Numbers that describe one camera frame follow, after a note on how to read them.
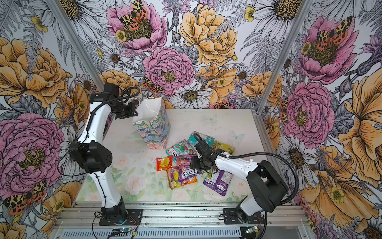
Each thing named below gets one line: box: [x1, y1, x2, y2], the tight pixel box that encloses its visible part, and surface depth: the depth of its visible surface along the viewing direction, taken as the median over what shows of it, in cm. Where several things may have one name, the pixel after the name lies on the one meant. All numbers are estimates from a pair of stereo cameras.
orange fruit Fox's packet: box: [167, 165, 198, 190], surface depth 86 cm
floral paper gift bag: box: [132, 97, 172, 150], surface depth 89 cm
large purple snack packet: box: [202, 169, 234, 197], surface depth 85 cm
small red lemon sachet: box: [156, 155, 174, 172], surface depth 93 cm
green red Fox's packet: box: [165, 138, 198, 161], surface depth 98 cm
